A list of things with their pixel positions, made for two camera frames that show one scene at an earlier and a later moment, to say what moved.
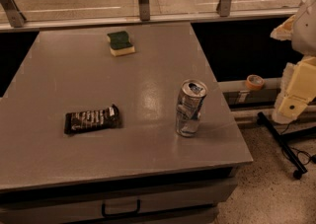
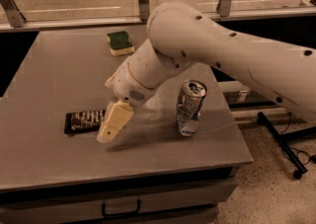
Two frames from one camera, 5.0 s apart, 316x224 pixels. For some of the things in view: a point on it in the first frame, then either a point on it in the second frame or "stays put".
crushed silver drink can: x=191 y=99 stays put
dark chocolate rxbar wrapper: x=88 y=121 stays put
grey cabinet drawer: x=192 y=201 stays put
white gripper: x=306 y=32 → x=127 y=85
